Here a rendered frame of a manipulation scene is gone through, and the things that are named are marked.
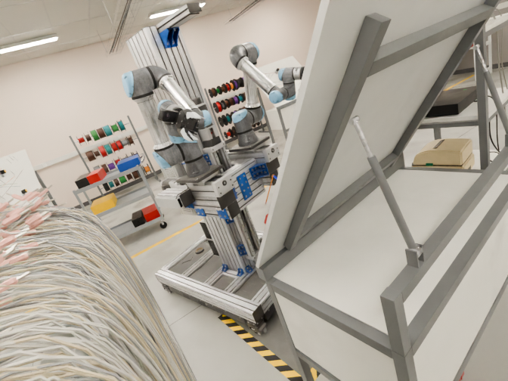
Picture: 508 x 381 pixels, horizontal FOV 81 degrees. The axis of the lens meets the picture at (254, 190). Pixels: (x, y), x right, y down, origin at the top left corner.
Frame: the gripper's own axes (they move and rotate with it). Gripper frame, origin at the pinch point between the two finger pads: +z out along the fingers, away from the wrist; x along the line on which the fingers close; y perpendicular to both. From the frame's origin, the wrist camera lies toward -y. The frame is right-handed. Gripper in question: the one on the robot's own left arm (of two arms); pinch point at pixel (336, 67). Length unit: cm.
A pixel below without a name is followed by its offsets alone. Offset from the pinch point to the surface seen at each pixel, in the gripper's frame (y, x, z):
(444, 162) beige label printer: 33, -53, 59
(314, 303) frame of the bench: 121, 37, 29
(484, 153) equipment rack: 33, -34, 76
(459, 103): 9, -28, 62
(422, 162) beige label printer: 33, -57, 47
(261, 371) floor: 181, -32, -14
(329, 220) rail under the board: 86, 2, 17
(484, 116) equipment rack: 19, -21, 73
